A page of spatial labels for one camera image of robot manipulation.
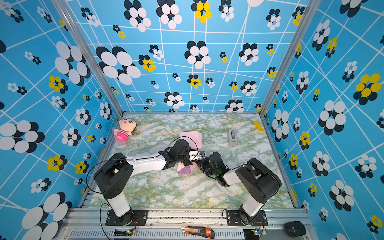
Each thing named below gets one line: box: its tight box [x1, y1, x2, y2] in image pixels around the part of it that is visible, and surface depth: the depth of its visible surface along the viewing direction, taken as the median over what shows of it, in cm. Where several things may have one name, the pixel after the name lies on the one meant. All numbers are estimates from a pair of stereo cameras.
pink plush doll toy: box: [113, 118, 137, 143], surface depth 104 cm
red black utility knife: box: [180, 226, 215, 239], surface depth 71 cm
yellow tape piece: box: [253, 120, 264, 132], surface depth 114 cm
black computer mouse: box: [284, 221, 306, 237], surface depth 70 cm
